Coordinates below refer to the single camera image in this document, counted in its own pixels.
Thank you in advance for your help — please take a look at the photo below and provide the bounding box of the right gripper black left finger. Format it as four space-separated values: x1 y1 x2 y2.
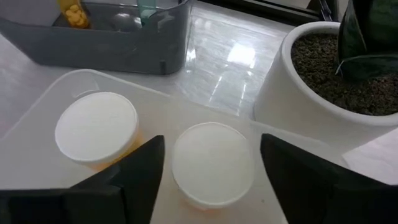
70 134 166 224

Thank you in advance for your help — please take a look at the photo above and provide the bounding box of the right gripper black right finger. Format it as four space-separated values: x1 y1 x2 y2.
260 133 398 224

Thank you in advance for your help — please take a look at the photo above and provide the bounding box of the large orange white-capped bottle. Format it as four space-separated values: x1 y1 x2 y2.
171 121 255 212
54 91 146 171

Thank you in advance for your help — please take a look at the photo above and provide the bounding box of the small orange yellow-pill bottle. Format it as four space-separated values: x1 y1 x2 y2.
57 0 91 30

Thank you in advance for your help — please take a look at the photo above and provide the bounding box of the clear plastic bin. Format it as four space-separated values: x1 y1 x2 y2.
0 68 353 224

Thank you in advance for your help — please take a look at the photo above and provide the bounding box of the grey plastic bin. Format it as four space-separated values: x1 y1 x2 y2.
0 0 194 76

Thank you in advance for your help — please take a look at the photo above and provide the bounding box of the white plant pot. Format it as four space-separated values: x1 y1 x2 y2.
253 21 398 147

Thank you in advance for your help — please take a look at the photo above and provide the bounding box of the green snake plant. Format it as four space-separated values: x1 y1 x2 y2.
335 0 398 82

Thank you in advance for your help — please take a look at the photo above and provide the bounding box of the black aluminium table frame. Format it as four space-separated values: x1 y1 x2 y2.
198 0 341 27

